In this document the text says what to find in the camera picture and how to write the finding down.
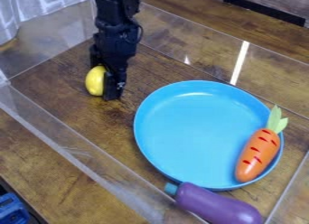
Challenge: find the purple toy eggplant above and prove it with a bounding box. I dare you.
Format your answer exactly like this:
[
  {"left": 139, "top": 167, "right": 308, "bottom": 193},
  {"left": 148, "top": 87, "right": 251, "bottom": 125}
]
[{"left": 164, "top": 182, "right": 262, "bottom": 224}]

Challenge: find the yellow toy lemon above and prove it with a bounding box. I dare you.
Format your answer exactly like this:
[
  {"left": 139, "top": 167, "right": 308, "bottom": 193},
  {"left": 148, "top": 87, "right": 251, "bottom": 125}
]
[{"left": 84, "top": 66, "right": 106, "bottom": 96}]

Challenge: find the orange toy carrot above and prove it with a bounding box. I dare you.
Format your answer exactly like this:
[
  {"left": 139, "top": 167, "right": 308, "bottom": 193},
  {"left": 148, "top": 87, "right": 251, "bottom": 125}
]
[{"left": 234, "top": 106, "right": 289, "bottom": 182}]

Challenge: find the clear acrylic enclosure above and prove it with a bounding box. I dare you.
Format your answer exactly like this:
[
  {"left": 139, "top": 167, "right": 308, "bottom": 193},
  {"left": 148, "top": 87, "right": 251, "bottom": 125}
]
[{"left": 0, "top": 0, "right": 309, "bottom": 224}]

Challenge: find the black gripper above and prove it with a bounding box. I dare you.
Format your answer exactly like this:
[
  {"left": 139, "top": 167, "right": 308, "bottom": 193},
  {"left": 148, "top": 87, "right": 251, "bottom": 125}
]
[{"left": 89, "top": 21, "right": 142, "bottom": 101}]

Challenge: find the white curtain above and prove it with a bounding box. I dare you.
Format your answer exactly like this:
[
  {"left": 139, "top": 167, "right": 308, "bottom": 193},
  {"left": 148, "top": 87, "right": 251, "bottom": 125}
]
[{"left": 0, "top": 0, "right": 87, "bottom": 45}]

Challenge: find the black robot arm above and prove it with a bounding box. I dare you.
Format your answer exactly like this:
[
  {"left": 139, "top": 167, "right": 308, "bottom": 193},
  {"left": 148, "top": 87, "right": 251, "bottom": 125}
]
[{"left": 89, "top": 0, "right": 143, "bottom": 100}]

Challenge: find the blue round plate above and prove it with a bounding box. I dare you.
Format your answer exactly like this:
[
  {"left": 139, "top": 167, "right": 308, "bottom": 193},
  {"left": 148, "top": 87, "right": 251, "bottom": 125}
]
[{"left": 134, "top": 80, "right": 270, "bottom": 191}]

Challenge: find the blue plastic crate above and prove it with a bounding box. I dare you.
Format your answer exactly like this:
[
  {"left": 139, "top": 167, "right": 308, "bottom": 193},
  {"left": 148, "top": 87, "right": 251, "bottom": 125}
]
[{"left": 0, "top": 193, "right": 31, "bottom": 224}]

